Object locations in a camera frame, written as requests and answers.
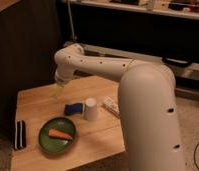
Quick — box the pale translucent gripper finger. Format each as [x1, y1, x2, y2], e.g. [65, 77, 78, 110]
[53, 84, 63, 98]

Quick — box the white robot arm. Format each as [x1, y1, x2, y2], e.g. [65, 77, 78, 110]
[54, 44, 186, 171]

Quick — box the white paper cup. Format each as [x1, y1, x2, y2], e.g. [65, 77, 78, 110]
[84, 98, 98, 121]

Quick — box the orange carrot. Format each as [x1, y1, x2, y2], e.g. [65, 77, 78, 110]
[48, 129, 72, 140]

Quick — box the green plate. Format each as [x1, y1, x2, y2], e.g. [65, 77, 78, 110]
[38, 117, 76, 155]

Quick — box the metal pole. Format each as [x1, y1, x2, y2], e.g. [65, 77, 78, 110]
[67, 0, 77, 42]

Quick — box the wooden shelf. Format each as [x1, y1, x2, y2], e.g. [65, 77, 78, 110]
[61, 0, 199, 22]

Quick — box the black handle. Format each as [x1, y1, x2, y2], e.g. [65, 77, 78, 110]
[162, 57, 192, 68]

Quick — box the grey metal rail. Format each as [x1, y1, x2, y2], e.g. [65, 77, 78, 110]
[63, 41, 199, 83]

